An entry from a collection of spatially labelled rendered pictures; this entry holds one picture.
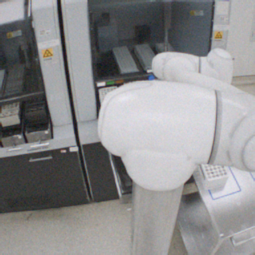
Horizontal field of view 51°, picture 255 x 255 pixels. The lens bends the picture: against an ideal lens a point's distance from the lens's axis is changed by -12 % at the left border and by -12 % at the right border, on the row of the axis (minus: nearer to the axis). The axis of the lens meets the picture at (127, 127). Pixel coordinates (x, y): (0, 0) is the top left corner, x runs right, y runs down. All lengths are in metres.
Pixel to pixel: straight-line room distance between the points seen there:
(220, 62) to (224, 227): 0.61
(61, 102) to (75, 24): 0.43
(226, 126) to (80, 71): 1.05
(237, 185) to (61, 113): 0.94
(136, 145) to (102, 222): 1.62
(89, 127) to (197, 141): 1.16
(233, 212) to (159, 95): 0.81
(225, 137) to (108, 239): 1.61
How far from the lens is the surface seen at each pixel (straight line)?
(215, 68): 1.00
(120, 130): 0.47
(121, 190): 1.20
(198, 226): 1.75
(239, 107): 0.47
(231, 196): 1.23
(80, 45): 1.35
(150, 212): 0.59
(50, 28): 1.31
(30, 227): 2.14
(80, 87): 1.47
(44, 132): 1.52
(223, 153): 0.47
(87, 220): 2.08
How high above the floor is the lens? 1.80
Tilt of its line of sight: 43 degrees down
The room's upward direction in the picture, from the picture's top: 2 degrees counter-clockwise
